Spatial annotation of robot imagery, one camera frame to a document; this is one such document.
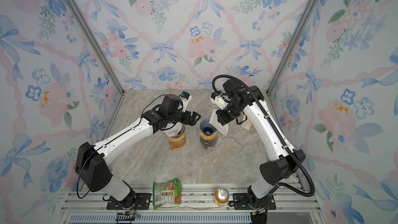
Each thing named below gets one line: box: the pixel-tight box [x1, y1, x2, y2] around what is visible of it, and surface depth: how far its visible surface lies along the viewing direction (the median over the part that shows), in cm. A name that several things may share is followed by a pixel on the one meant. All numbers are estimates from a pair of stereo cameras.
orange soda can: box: [213, 186, 230, 207], surface depth 68 cm
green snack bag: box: [152, 177, 182, 210], surface depth 76 cm
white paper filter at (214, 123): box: [208, 108, 229, 137], surface depth 77 cm
